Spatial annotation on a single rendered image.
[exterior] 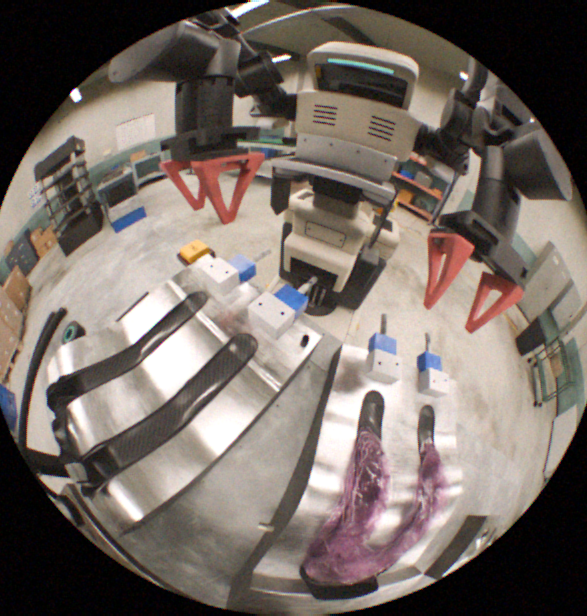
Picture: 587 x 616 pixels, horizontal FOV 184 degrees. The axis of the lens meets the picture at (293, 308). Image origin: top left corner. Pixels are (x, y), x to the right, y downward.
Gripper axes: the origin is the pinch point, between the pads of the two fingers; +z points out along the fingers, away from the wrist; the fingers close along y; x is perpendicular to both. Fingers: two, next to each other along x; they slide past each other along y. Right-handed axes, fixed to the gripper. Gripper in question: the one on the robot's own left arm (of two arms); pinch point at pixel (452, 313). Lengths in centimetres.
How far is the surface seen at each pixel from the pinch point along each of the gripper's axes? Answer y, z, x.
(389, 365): -1.2, 11.2, 3.3
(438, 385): 9.0, 11.2, 3.3
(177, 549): -16, 39, -34
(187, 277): -36.3, 10.9, 1.9
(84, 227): -425, 54, 52
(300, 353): -13.9, 12.3, -0.7
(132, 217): -328, 37, 119
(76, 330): -61, 27, -17
